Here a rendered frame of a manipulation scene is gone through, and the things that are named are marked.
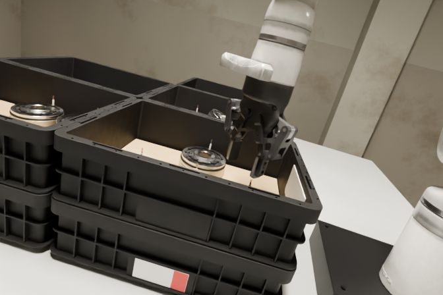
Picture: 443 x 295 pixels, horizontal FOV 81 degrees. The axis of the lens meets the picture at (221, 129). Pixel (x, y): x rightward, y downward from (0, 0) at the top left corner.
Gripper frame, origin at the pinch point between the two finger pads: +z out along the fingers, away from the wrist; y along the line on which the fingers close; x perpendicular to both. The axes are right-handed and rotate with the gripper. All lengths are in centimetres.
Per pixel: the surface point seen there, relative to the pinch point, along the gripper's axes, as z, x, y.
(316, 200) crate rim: 0.0, -2.5, -12.6
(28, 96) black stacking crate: 8, 26, 54
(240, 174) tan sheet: 10.0, -11.3, 9.3
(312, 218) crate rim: 1.3, -0.2, -14.0
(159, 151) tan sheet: 10.3, 2.6, 23.8
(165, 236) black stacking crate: 11.6, 12.9, -0.3
